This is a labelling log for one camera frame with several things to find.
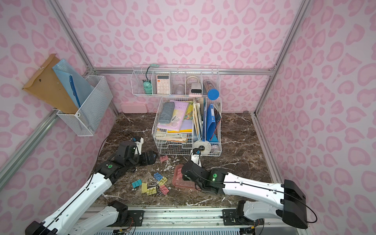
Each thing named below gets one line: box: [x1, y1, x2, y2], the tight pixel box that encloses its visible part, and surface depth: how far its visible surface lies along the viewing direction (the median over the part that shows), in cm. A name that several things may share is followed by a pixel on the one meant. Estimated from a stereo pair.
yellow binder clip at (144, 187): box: [141, 182, 148, 194], surface depth 84 cm
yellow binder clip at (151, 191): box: [146, 187, 157, 196], surface depth 83 cm
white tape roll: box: [192, 141, 212, 154], surface depth 95 cm
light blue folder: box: [52, 58, 95, 109], surface depth 72 cm
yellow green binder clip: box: [157, 176, 168, 187], surface depth 86 cm
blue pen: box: [69, 74, 82, 109], surface depth 68 cm
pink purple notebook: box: [156, 99, 189, 132], surface depth 90 cm
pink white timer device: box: [186, 75, 203, 98], surface depth 90 cm
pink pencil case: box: [120, 101, 148, 114], surface depth 121 cm
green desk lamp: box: [142, 64, 160, 94], surface depth 93 cm
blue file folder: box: [206, 103, 216, 141], surface depth 92 cm
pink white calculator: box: [156, 74, 170, 95], surface depth 97 cm
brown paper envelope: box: [51, 58, 95, 109], surface depth 71 cm
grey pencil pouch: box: [158, 101, 175, 124], surface depth 88 cm
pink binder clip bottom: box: [159, 184, 170, 196], surface depth 83 cm
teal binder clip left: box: [131, 179, 143, 189], surface depth 85 cm
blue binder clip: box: [153, 172, 164, 182], surface depth 87 cm
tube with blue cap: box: [203, 80, 220, 101], surface depth 86 cm
